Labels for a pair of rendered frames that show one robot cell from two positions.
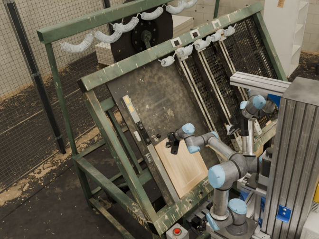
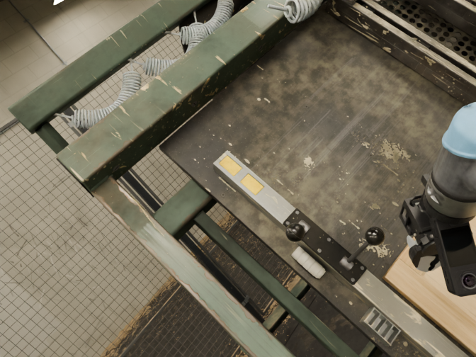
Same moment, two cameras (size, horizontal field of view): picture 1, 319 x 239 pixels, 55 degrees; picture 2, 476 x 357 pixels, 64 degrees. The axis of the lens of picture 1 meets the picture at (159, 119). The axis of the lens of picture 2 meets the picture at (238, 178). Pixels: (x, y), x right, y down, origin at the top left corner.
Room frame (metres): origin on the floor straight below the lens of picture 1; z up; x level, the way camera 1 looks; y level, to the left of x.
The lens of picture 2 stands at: (1.17, -0.09, 1.89)
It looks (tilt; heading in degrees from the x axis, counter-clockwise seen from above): 15 degrees down; 21
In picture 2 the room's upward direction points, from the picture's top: 39 degrees counter-clockwise
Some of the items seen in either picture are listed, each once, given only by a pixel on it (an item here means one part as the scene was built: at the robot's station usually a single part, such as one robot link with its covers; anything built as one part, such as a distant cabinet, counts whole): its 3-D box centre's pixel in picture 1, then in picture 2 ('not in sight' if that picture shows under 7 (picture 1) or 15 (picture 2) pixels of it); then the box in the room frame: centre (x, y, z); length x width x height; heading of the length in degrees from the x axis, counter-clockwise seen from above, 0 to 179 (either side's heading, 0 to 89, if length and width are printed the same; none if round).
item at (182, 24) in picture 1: (148, 41); not in sight; (7.11, 0.04, 0.28); 2.45 x 1.03 x 0.56; 139
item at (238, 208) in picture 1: (236, 210); not in sight; (1.26, -0.42, 1.20); 0.13 x 0.12 x 0.14; 108
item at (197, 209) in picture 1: (209, 211); not in sight; (1.68, -0.33, 0.69); 0.50 x 0.14 x 0.24; 129
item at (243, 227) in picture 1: (236, 221); not in sight; (1.26, -0.43, 1.09); 0.15 x 0.15 x 0.10
